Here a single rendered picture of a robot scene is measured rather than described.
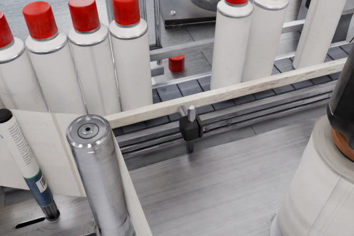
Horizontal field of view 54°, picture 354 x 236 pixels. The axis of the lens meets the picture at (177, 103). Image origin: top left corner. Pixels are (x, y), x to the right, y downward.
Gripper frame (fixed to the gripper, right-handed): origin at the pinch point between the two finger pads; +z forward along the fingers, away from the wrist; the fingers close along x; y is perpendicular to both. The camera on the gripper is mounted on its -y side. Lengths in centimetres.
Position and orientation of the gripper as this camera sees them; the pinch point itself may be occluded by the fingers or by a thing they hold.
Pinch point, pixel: (350, 33)
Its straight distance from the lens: 71.9
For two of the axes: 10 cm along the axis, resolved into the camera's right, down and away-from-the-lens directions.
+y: 3.3, 6.6, -6.7
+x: 8.2, 1.5, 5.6
